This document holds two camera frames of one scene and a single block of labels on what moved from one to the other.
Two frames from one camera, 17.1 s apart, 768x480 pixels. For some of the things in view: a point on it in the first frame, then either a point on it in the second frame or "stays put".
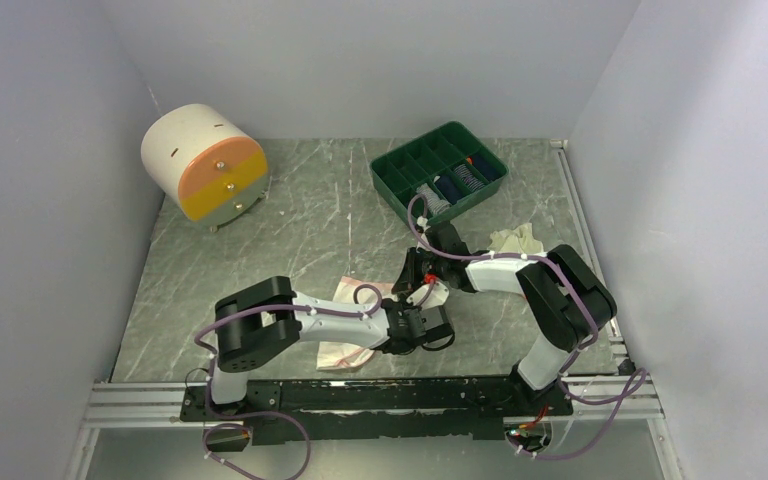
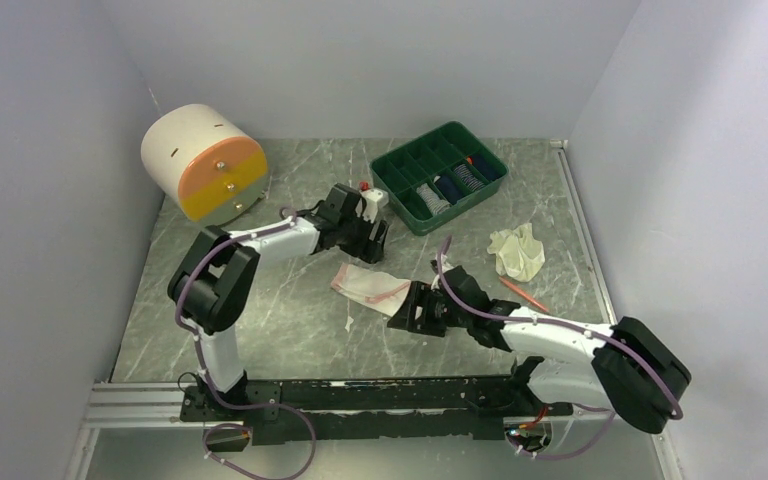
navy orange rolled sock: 487,165 stays put
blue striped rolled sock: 466,176 stays put
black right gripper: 409,273 -> 420,295
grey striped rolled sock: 435,204 stays put
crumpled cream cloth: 519,240 stays put
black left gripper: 412,308 -> 367,250
